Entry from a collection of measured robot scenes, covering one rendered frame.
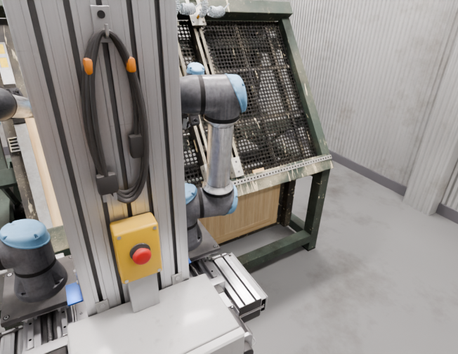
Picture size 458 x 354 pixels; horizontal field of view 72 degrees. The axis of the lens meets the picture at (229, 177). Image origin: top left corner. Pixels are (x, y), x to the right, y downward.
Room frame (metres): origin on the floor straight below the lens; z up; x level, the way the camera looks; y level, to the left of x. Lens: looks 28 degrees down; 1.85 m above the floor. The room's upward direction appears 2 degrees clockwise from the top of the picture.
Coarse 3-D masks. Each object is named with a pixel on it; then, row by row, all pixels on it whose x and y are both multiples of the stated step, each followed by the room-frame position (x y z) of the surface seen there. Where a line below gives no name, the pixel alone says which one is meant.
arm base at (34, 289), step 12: (60, 264) 0.78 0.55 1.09; (24, 276) 0.69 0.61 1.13; (36, 276) 0.69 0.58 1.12; (48, 276) 0.71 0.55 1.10; (60, 276) 0.74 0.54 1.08; (24, 288) 0.69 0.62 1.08; (36, 288) 0.68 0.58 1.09; (48, 288) 0.70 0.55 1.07; (60, 288) 0.72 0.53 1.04; (24, 300) 0.67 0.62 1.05; (36, 300) 0.67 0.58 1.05
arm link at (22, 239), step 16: (16, 224) 0.76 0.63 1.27; (32, 224) 0.77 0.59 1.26; (0, 240) 0.70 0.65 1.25; (16, 240) 0.69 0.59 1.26; (32, 240) 0.71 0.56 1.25; (48, 240) 0.75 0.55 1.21; (0, 256) 0.67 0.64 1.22; (16, 256) 0.68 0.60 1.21; (32, 256) 0.70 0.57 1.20; (48, 256) 0.74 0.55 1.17; (16, 272) 0.69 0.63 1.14; (32, 272) 0.69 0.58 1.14
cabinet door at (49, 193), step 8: (32, 120) 1.51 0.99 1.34; (32, 128) 1.49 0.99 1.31; (32, 136) 1.46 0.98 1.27; (32, 144) 1.44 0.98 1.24; (40, 144) 1.46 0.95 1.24; (40, 152) 1.43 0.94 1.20; (40, 160) 1.41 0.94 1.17; (40, 168) 1.39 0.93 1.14; (40, 176) 1.36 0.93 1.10; (48, 176) 1.38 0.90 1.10; (48, 184) 1.35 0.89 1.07; (48, 192) 1.33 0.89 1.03; (48, 200) 1.31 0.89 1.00; (48, 208) 1.28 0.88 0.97; (56, 208) 1.30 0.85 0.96; (56, 216) 1.27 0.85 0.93; (56, 224) 1.25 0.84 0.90
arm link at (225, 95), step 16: (208, 80) 0.93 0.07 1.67; (224, 80) 0.94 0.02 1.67; (240, 80) 0.96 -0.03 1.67; (208, 96) 0.90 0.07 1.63; (224, 96) 0.92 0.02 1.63; (240, 96) 0.93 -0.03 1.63; (208, 112) 0.93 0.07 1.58; (224, 112) 0.92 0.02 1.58; (208, 128) 0.97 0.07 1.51; (224, 128) 0.95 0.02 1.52; (208, 144) 0.98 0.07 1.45; (224, 144) 0.96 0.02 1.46; (208, 160) 0.98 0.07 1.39; (224, 160) 0.96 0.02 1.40; (208, 176) 0.99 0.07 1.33; (224, 176) 0.97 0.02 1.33; (208, 192) 0.97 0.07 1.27; (224, 192) 0.97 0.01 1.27; (208, 208) 0.96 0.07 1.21; (224, 208) 0.98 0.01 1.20
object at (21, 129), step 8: (0, 56) 1.62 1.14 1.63; (0, 64) 1.60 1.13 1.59; (8, 64) 1.62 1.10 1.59; (8, 72) 1.59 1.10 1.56; (8, 80) 1.57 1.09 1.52; (16, 128) 1.44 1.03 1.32; (24, 128) 1.46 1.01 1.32; (24, 136) 1.43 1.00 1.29; (24, 144) 1.41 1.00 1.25; (24, 152) 1.39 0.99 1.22; (32, 152) 1.40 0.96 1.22; (24, 160) 1.36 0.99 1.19; (32, 160) 1.38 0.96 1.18; (32, 168) 1.36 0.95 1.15; (32, 176) 1.33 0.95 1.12; (32, 184) 1.31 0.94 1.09; (40, 184) 1.32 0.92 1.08; (32, 192) 1.29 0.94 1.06; (40, 192) 1.30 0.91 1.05; (40, 200) 1.28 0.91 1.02; (40, 208) 1.26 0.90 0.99; (40, 216) 1.23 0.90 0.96; (48, 216) 1.25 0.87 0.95; (48, 224) 1.22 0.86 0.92
